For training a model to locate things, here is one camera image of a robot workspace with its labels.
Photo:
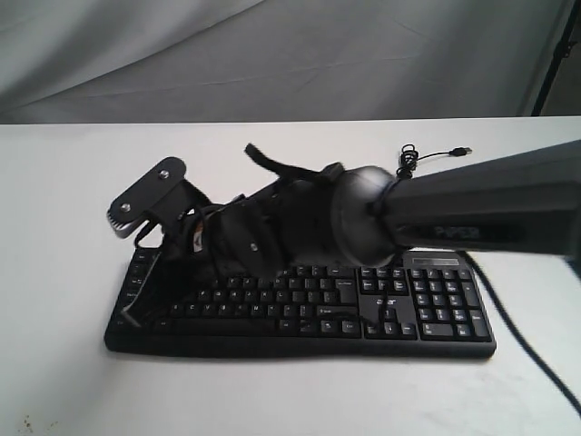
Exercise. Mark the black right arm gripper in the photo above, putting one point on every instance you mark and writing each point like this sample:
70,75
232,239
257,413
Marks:
282,225

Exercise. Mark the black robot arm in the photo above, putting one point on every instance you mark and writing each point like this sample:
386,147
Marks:
524,203

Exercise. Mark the black acer keyboard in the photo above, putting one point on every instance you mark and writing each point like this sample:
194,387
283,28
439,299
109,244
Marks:
424,304

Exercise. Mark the grey backdrop cloth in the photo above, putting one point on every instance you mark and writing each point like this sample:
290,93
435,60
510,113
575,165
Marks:
95,62

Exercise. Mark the black light stand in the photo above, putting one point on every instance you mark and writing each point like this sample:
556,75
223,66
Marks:
562,51

